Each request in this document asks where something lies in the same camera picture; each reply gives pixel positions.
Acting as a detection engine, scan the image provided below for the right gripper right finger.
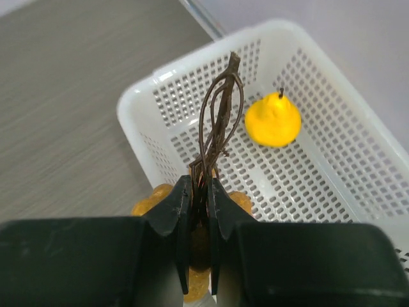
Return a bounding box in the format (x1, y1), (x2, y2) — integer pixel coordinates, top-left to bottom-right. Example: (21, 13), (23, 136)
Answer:
(208, 179), (408, 306)

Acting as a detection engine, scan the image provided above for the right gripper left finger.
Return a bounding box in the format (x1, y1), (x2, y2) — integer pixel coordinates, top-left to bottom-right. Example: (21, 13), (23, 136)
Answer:
(1, 175), (192, 306)

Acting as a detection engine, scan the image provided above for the yellow fake pear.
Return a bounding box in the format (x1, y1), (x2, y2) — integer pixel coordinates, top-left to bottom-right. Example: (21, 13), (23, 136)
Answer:
(245, 87), (302, 147)

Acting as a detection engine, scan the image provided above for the fake longan bunch with stem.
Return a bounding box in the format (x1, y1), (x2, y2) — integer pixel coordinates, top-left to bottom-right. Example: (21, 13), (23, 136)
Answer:
(130, 51), (253, 303)

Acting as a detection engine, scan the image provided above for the white perforated basket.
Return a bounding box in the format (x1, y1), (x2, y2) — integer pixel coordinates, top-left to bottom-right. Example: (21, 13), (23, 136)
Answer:
(117, 20), (408, 267)

